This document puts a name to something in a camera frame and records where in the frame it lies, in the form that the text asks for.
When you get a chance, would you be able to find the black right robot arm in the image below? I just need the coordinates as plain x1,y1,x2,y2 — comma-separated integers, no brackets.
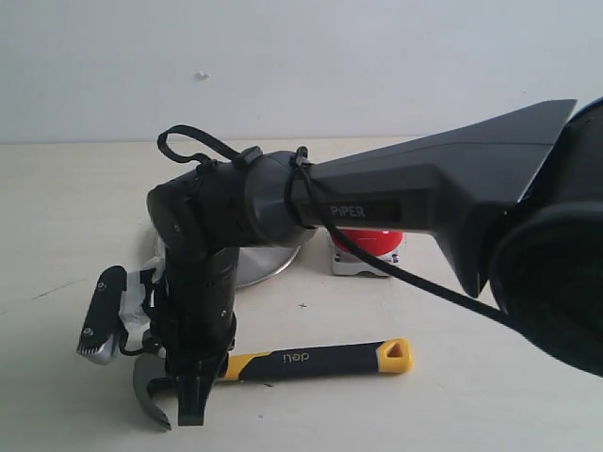
146,99,602,426

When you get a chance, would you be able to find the round steel plate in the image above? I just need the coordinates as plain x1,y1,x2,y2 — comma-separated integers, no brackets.
153,225,319,289

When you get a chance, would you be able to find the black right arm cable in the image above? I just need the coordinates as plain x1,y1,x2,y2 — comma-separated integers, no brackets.
156,123,519,331

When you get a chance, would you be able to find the yellow black claw hammer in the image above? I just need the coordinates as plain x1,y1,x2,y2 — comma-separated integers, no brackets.
133,338,414,430

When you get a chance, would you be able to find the red dome push button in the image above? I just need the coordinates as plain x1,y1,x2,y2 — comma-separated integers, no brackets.
329,229,404,278

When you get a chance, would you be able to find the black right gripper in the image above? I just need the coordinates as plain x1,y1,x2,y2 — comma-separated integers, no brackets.
155,248,239,427

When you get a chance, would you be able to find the right wrist camera with tape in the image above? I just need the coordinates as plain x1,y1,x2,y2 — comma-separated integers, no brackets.
76,257,165,365

